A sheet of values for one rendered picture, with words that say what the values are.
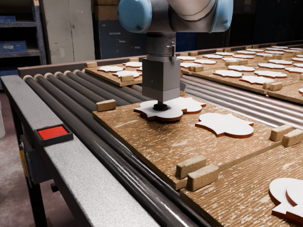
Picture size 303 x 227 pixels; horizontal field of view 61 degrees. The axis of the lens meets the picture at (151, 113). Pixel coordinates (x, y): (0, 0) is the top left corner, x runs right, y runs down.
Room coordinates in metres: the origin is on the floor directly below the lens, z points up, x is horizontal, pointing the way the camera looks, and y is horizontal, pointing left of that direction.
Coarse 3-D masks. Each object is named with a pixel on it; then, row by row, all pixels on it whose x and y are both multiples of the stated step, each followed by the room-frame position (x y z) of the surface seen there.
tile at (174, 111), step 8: (144, 104) 0.71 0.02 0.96; (152, 104) 0.71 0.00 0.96; (168, 104) 0.71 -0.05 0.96; (136, 112) 0.67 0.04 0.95; (144, 112) 0.65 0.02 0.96; (152, 112) 0.65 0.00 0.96; (160, 112) 0.65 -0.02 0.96; (168, 112) 0.65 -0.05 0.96; (176, 112) 0.65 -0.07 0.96; (168, 120) 0.61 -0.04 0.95
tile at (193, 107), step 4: (168, 100) 0.78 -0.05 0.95; (172, 100) 0.78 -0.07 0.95; (176, 100) 0.78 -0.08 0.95; (180, 100) 0.78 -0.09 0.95; (184, 100) 0.78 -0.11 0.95; (188, 100) 0.78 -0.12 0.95; (192, 100) 0.78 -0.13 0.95; (176, 104) 0.74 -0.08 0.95; (180, 104) 0.74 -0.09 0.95; (184, 104) 0.74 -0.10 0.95; (188, 104) 0.74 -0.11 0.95; (192, 104) 0.74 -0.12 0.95; (196, 104) 0.74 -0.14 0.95; (200, 104) 0.74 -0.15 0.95; (204, 104) 0.75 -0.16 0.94; (188, 108) 0.71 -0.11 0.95; (192, 108) 0.71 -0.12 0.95; (196, 108) 0.71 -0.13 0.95; (200, 108) 0.71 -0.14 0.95; (184, 112) 0.69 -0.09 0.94; (188, 112) 0.69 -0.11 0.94; (192, 112) 0.69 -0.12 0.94; (196, 112) 0.69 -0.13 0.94
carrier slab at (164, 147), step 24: (120, 120) 0.64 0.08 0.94; (144, 120) 0.64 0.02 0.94; (192, 120) 0.64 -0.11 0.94; (144, 144) 0.50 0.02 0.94; (168, 144) 0.50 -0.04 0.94; (192, 144) 0.50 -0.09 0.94; (216, 144) 0.50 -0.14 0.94; (240, 144) 0.50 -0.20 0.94; (264, 144) 0.50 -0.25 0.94; (168, 168) 0.41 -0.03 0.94
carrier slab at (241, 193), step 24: (240, 168) 0.41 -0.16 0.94; (264, 168) 0.41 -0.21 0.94; (288, 168) 0.41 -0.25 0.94; (192, 192) 0.34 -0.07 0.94; (216, 192) 0.34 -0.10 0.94; (240, 192) 0.34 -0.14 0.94; (264, 192) 0.34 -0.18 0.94; (216, 216) 0.29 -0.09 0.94; (240, 216) 0.29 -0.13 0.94; (264, 216) 0.29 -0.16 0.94
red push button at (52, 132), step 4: (52, 128) 0.60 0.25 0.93; (56, 128) 0.60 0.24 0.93; (60, 128) 0.60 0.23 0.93; (40, 132) 0.58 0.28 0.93; (44, 132) 0.58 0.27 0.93; (48, 132) 0.58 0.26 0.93; (52, 132) 0.58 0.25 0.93; (56, 132) 0.58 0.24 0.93; (60, 132) 0.58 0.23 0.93; (64, 132) 0.58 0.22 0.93; (44, 136) 0.56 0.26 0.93; (48, 136) 0.56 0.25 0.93; (52, 136) 0.56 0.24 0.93
